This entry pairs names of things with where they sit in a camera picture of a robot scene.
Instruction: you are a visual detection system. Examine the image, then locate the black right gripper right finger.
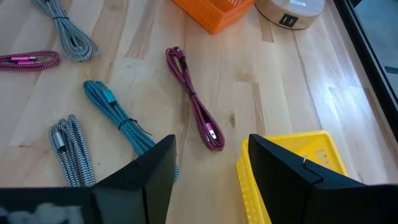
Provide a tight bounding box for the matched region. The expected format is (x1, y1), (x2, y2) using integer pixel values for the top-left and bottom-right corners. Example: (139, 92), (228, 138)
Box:
(248, 133), (368, 224)

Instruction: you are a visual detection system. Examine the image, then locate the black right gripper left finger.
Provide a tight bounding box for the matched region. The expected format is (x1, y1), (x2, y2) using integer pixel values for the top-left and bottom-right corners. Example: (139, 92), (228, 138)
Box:
(91, 134), (177, 224)

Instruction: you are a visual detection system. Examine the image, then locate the teal braided USB cable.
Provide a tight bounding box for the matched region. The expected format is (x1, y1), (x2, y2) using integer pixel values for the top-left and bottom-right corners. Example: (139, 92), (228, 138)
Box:
(82, 80), (180, 182)

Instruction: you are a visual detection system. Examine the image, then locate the grey white braided USB cable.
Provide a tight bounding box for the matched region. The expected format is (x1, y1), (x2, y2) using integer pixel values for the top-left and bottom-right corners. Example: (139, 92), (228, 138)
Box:
(30, 0), (100, 62)
(47, 113), (96, 189)

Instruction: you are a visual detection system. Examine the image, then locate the round beige USB hub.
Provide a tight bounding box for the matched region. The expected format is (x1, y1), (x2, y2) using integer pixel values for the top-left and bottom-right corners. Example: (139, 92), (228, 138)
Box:
(254, 0), (325, 31)

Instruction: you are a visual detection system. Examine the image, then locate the yellow plastic basket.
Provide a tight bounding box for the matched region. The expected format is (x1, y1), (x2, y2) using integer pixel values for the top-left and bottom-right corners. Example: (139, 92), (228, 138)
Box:
(235, 130), (349, 224)

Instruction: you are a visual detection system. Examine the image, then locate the orange-red plastic basket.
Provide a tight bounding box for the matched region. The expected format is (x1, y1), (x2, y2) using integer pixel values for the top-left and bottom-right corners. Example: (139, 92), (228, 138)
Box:
(171, 0), (256, 35)

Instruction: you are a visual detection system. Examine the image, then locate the magenta braided USB cable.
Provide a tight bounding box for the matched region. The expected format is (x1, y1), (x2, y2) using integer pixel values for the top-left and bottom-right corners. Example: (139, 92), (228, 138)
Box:
(165, 46), (226, 152)

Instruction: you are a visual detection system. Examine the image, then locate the pink braided USB cable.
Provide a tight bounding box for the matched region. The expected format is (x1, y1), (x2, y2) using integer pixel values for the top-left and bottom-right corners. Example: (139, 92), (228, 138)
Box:
(0, 50), (61, 72)

